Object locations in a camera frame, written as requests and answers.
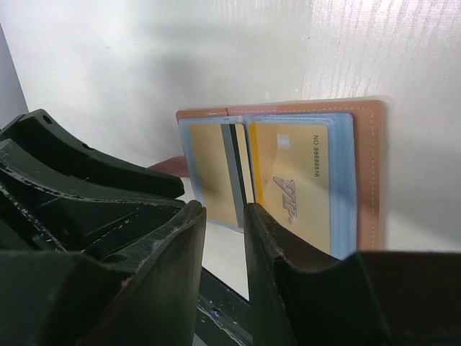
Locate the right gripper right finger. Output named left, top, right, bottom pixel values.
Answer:
left=244, top=203, right=392, bottom=345

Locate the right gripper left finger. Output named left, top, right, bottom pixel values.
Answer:
left=82, top=200, right=206, bottom=345

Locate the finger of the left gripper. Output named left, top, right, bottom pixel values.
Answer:
left=1, top=140, right=185, bottom=256
left=1, top=109, right=184, bottom=198

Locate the brown leather card holder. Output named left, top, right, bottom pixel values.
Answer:
left=176, top=99, right=384, bottom=259

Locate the gold credit card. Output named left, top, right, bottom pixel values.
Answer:
left=249, top=122, right=331, bottom=254
left=183, top=121, right=254, bottom=229

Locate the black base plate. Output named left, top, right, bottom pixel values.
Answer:
left=193, top=268, right=253, bottom=346

